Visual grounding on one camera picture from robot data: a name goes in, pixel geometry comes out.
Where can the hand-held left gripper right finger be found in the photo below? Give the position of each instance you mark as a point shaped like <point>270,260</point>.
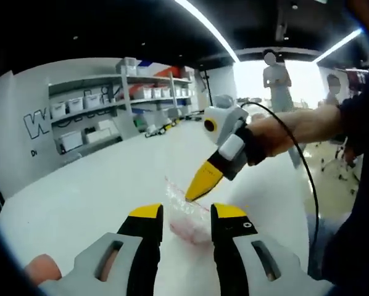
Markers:
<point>234,262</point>

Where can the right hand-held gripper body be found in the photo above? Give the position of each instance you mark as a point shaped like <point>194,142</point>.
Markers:
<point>224,120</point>

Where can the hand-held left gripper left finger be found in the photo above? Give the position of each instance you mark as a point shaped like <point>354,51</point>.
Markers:
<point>135,256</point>

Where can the clear resealable bag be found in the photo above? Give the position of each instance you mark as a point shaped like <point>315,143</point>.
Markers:
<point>187,222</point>

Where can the person's right hand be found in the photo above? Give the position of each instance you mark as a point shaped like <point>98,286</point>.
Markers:
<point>271,138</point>

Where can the person's left hand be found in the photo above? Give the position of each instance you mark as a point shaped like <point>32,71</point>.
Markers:
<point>44,268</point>

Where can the black tripod stand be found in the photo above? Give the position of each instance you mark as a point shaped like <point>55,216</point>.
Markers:
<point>206,83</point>

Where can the idle hand-held gripper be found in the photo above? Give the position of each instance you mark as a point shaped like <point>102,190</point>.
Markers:
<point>158,131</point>
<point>175,121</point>

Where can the green box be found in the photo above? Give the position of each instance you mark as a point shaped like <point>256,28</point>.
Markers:
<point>139,122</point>

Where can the ceiling light strip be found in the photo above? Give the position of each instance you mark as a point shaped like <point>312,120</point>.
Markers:
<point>209,27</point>
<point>338,46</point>

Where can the grey metal shelf unit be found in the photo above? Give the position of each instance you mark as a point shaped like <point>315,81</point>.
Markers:
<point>122,101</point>

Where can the black office chair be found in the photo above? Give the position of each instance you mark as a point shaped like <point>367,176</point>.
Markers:
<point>342,160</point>

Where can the person's dark shirt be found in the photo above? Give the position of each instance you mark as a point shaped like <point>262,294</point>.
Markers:
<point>357,185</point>

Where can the row of white storage bins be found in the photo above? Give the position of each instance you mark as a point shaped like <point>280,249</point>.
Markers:
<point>79,103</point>

